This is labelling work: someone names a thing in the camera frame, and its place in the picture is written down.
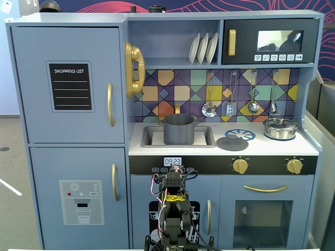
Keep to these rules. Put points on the dark gray round lid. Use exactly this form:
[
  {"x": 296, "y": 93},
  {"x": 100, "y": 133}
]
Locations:
[{"x": 231, "y": 145}]

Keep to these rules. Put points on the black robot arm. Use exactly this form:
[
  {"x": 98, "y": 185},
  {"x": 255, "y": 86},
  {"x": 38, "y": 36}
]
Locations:
[{"x": 174, "y": 225}]

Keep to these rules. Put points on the stainless steel pot lid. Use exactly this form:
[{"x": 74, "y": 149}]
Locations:
[{"x": 278, "y": 122}]

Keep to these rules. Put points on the gray plastic pot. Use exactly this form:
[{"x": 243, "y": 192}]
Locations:
[{"x": 179, "y": 133}]

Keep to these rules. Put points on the gray toy sink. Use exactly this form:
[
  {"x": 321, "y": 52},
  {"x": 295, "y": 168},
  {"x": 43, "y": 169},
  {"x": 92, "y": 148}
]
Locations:
[{"x": 147, "y": 137}]

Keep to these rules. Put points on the digital clock display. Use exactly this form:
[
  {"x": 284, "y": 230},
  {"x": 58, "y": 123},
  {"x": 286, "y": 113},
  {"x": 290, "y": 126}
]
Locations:
[{"x": 172, "y": 161}]

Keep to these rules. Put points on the metal slotted skimmer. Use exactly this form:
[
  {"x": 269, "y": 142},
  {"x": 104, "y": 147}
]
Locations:
[{"x": 209, "y": 109}]

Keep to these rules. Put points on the metal slotted spatula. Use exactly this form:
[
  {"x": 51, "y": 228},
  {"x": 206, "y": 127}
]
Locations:
[{"x": 231, "y": 109}]

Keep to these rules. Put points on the blue dishwasher door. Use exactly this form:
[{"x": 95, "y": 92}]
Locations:
[{"x": 141, "y": 191}]

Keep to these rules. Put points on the gold toy telephone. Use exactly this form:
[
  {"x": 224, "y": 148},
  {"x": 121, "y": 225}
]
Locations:
[{"x": 136, "y": 57}]

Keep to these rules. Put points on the white toy plate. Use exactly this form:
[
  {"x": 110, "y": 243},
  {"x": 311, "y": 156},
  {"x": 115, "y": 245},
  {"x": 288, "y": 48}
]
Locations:
[
  {"x": 202, "y": 48},
  {"x": 194, "y": 49},
  {"x": 212, "y": 47}
]

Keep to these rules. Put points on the gold stove knob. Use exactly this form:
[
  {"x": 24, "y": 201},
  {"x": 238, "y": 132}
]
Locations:
[
  {"x": 294, "y": 166},
  {"x": 240, "y": 165}
]

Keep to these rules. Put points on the blue oven door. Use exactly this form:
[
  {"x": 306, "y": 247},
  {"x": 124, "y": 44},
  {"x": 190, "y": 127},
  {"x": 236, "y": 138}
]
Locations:
[{"x": 227, "y": 188}]

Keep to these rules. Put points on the metal ladle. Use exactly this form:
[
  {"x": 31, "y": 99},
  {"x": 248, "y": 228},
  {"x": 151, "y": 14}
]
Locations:
[{"x": 253, "y": 107}]

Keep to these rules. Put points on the black shopping list board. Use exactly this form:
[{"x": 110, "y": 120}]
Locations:
[{"x": 70, "y": 86}]

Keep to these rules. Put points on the small metal spoon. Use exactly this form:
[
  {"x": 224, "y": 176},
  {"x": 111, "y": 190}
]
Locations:
[{"x": 273, "y": 107}]

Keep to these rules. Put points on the black round container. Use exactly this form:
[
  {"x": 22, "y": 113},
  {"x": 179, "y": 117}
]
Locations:
[{"x": 156, "y": 9}]

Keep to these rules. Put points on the small black cap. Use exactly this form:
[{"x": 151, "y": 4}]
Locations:
[{"x": 133, "y": 9}]

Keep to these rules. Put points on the green controller circuit board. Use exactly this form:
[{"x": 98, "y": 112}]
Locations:
[{"x": 172, "y": 248}]

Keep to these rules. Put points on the black microwave door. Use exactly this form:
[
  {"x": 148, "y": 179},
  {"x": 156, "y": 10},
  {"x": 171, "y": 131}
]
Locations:
[{"x": 243, "y": 26}]

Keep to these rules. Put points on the gray water dispenser sticker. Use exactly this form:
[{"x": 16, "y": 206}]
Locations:
[{"x": 68, "y": 209}]

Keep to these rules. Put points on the blue freezer door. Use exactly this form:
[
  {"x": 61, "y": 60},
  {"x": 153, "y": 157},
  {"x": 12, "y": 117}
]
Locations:
[{"x": 44, "y": 170}]

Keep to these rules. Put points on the blue toy kitchen unit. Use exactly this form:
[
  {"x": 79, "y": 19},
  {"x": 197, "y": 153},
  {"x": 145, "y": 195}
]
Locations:
[{"x": 78, "y": 17}]

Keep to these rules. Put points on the large blue fridge door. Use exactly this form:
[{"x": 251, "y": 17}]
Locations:
[{"x": 31, "y": 78}]

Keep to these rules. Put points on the round dark floor cover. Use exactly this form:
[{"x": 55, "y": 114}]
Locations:
[{"x": 4, "y": 149}]

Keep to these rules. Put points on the black helmet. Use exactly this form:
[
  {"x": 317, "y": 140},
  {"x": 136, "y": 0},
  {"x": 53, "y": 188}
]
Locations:
[{"x": 51, "y": 5}]

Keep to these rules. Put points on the white floor tape strip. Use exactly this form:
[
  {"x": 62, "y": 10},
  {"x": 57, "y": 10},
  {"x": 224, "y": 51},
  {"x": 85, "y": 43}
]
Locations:
[{"x": 10, "y": 187}]

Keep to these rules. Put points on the white paper card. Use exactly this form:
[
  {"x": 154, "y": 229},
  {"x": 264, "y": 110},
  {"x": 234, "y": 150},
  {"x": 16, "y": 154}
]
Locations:
[{"x": 6, "y": 6}]

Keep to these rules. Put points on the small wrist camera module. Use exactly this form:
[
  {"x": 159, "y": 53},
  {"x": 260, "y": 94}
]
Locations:
[{"x": 176, "y": 168}]

